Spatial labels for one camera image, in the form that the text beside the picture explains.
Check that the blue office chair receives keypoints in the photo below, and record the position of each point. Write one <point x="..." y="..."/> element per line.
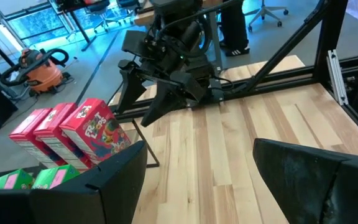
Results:
<point x="129" y="7"/>
<point x="101" y="14"/>

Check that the orange shop vacuum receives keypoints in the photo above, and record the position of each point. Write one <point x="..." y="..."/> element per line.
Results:
<point x="39" y="73"/>

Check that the red Froot Loops cereal box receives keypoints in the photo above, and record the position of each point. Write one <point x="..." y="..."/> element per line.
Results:
<point x="57" y="133"/>
<point x="95" y="130"/>
<point x="30" y="137"/>

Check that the wooden shelf with black legs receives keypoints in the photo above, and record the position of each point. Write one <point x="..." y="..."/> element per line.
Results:
<point x="145" y="140"/>

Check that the green Apple Jacks cereal box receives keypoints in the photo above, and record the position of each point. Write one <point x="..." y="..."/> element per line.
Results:
<point x="11" y="180"/>
<point x="54" y="176"/>

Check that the person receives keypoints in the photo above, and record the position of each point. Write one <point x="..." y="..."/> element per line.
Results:
<point x="235" y="28"/>

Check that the white metal bracket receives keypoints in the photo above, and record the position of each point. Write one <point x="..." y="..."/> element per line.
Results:
<point x="337" y="77"/>

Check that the grey office chair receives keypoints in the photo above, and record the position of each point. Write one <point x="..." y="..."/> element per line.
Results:
<point x="267" y="12"/>

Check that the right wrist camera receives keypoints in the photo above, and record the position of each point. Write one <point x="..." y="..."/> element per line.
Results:
<point x="134" y="43"/>

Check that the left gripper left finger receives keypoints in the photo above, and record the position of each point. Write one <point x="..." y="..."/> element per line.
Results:
<point x="104" y="189"/>

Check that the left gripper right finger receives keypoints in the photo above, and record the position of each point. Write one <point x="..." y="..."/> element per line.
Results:
<point x="306" y="183"/>

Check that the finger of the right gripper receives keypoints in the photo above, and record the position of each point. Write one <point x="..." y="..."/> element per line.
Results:
<point x="130" y="90"/>
<point x="163" y="105"/>

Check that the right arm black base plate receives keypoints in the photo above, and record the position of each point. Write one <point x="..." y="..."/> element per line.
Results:
<point x="217" y="90"/>

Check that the black standing desk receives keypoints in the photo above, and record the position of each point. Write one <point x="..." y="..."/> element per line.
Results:
<point x="79" y="28"/>

